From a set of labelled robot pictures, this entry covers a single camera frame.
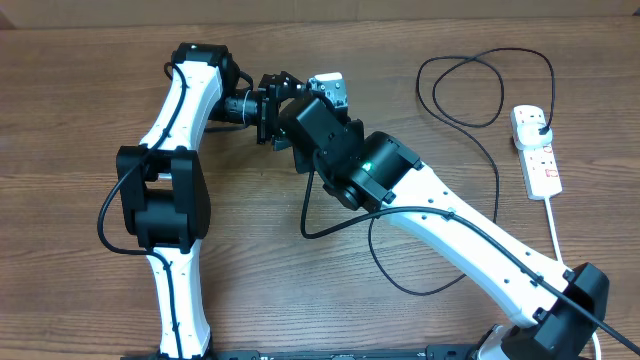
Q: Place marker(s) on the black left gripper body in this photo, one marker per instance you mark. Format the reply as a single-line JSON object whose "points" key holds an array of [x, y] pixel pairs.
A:
{"points": [[266, 104]]}

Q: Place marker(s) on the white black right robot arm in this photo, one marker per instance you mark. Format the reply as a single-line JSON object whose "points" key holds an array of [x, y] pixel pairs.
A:
{"points": [[553, 310]]}

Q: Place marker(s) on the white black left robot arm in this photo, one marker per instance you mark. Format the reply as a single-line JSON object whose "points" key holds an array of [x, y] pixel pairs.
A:
{"points": [[161, 184]]}

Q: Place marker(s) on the white USB charger plug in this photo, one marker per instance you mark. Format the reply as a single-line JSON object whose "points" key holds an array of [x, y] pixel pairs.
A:
{"points": [[528, 136]]}

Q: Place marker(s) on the white power extension strip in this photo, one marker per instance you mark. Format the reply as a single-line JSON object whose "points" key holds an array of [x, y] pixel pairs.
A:
{"points": [[539, 167]]}

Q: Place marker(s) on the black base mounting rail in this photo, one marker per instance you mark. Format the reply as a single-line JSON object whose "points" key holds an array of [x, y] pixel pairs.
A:
{"points": [[431, 352]]}

